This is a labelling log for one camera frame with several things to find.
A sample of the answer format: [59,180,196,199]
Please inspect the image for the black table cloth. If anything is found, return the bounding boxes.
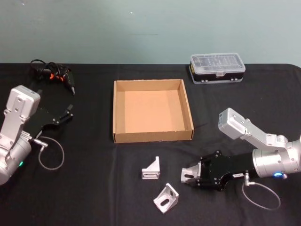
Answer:
[0,63,301,226]

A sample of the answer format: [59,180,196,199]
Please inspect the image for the silver metal corner bracket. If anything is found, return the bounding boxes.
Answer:
[141,156,161,181]
[180,162,202,184]
[153,183,180,215]

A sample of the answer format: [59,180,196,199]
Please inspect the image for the clear plastic case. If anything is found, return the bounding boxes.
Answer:
[188,52,246,85]

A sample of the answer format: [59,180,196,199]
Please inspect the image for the thin left gripper cable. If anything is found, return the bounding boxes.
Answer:
[32,136,65,171]

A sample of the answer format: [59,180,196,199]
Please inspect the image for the plain pale wall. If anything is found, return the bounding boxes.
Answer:
[0,0,301,65]

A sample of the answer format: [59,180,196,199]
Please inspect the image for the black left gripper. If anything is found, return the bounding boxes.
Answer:
[24,89,74,140]

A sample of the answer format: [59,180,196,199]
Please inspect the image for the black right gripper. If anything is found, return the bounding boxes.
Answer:
[193,150,256,192]

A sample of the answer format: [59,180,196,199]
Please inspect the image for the black corded tool orange parts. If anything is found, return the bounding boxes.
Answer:
[30,59,77,96]

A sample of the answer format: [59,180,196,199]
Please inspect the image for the thin right gripper cable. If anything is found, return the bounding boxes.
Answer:
[242,170,282,211]

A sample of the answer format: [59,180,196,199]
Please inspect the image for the shallow brown cardboard tray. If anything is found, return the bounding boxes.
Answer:
[112,79,195,144]

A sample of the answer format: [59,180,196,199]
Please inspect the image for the thin gripper cable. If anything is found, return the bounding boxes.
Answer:
[242,170,282,211]
[32,136,65,171]

